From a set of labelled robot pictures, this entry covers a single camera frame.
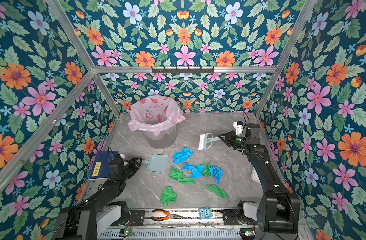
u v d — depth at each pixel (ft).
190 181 2.81
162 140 3.12
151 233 2.31
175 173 2.90
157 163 3.06
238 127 2.46
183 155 3.13
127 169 2.55
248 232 2.31
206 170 2.90
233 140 2.31
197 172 2.89
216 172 2.83
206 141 2.73
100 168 2.97
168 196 2.64
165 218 2.40
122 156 2.70
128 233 2.27
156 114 3.21
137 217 2.42
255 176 2.74
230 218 2.39
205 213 2.42
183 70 3.00
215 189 2.65
